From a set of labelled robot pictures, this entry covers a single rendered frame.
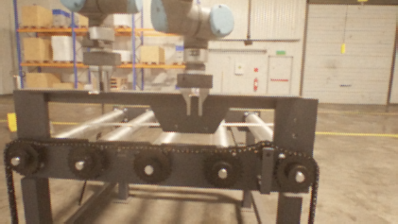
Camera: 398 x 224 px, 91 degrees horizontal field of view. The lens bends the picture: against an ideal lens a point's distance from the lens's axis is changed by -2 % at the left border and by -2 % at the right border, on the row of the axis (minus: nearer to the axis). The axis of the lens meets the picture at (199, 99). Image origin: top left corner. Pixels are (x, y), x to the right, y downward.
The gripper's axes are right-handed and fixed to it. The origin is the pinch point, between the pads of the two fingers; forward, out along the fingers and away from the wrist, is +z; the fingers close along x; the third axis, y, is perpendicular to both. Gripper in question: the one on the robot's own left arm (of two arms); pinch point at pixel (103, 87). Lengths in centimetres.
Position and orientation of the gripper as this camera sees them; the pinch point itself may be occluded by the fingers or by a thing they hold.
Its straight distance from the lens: 86.3
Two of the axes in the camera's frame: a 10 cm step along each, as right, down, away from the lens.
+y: 0.7, -1.3, 9.9
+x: -10.0, -0.3, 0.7
